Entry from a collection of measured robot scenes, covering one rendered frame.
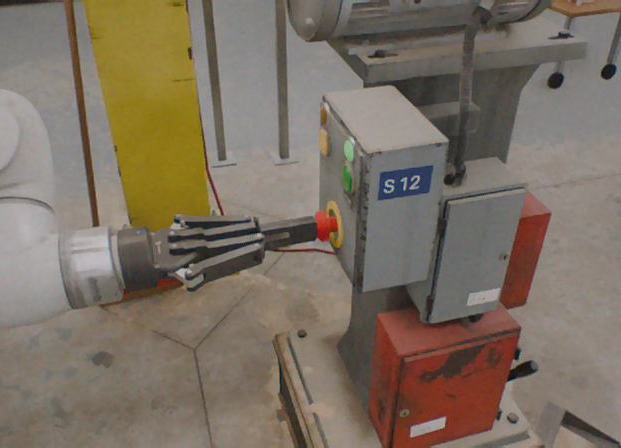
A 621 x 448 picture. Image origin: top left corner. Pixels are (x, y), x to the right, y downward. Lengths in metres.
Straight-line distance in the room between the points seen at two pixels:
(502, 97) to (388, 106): 0.32
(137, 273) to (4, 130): 0.21
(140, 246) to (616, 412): 1.55
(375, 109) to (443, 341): 0.54
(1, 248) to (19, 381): 1.34
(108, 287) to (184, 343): 1.29
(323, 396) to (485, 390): 0.38
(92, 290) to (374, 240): 0.32
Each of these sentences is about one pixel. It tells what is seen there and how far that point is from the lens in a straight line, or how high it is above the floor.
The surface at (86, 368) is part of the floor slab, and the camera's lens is 1.99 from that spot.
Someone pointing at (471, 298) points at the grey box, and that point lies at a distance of 1.08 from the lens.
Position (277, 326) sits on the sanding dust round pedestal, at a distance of 1.99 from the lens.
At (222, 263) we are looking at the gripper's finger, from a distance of 0.69.
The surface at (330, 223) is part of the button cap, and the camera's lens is 0.75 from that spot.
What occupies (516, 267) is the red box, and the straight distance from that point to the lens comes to 1.24.
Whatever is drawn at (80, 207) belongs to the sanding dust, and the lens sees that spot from 2.70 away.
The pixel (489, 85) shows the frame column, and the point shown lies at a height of 1.06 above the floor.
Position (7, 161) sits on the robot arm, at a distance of 0.73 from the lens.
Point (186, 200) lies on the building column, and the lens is 2.05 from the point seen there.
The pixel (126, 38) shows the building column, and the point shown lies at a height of 0.87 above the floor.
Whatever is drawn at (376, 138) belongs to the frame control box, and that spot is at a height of 1.12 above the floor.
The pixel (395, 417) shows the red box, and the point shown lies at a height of 0.44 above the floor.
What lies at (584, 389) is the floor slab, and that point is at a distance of 1.99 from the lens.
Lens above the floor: 1.42
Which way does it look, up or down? 36 degrees down
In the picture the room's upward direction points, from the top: straight up
